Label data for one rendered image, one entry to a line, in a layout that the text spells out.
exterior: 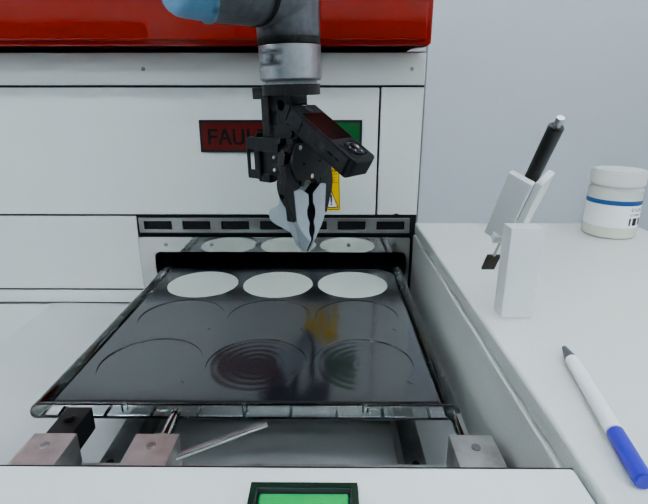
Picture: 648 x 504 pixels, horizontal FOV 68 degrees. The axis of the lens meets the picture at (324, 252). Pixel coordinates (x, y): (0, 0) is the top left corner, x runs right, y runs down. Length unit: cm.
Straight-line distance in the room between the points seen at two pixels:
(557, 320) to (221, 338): 34
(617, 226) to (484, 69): 164
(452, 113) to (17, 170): 182
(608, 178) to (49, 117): 82
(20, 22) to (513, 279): 70
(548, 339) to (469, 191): 195
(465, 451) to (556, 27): 219
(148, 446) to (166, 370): 12
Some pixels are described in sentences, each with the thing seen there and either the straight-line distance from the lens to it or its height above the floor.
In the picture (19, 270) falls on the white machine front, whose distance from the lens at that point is 95.
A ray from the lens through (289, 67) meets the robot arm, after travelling 58.
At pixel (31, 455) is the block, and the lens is 44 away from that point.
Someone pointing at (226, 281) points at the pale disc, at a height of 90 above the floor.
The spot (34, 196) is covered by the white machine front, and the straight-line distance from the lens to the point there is 90.
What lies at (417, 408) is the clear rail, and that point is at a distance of 44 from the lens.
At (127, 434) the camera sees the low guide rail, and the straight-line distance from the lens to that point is 52.
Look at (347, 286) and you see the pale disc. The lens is 68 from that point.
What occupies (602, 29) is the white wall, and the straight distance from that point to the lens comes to 254.
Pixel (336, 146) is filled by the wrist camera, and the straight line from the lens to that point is 54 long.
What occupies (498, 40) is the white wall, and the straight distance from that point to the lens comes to 236.
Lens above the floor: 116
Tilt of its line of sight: 18 degrees down
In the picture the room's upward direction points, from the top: straight up
